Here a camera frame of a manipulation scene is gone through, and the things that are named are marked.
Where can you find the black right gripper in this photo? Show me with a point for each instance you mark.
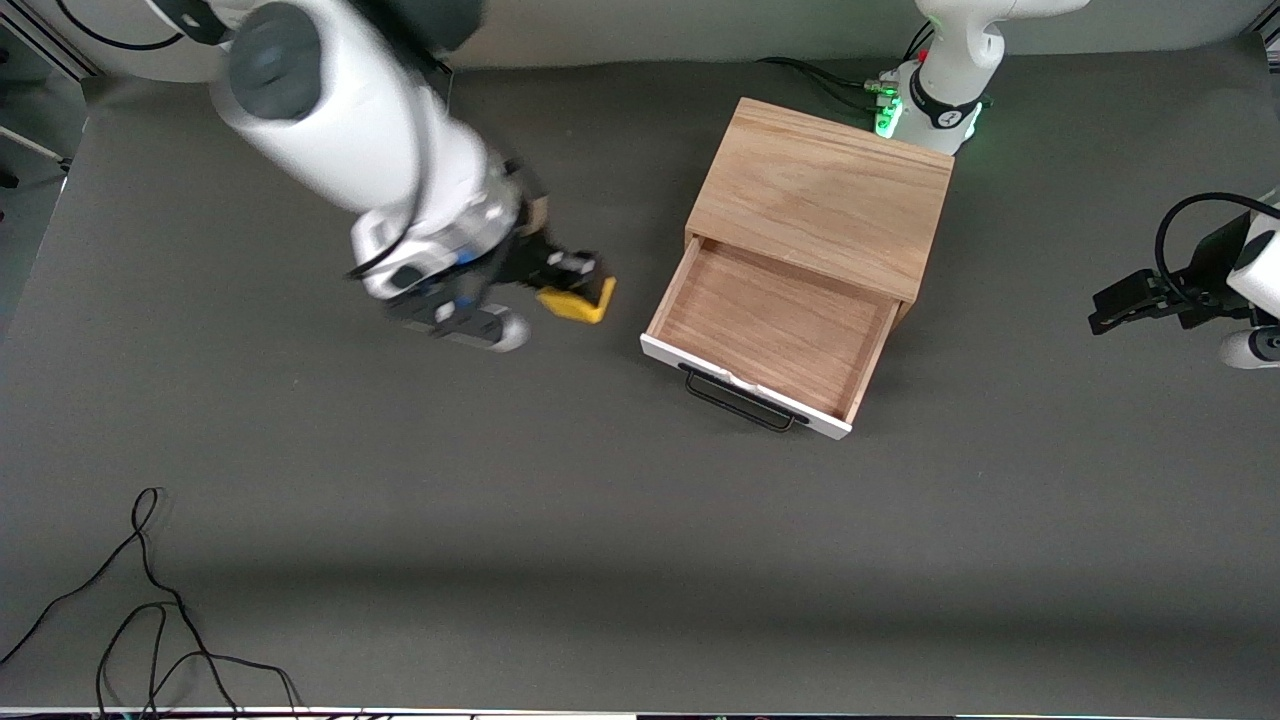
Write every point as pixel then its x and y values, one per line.
pixel 527 262

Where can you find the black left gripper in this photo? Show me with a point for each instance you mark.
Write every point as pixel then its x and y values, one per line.
pixel 1192 290

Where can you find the yellow cube block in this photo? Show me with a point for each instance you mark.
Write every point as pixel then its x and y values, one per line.
pixel 570 305

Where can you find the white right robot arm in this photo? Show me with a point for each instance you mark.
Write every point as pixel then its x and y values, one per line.
pixel 330 110

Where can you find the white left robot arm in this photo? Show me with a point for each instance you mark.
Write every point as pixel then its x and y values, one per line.
pixel 950 100

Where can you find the wooden drawer cabinet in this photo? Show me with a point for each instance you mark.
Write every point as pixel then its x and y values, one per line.
pixel 820 190

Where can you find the dark grey table mat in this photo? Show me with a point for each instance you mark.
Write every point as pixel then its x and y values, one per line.
pixel 640 560

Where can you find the aluminium frame rail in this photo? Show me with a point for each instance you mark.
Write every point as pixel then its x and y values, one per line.
pixel 1270 40

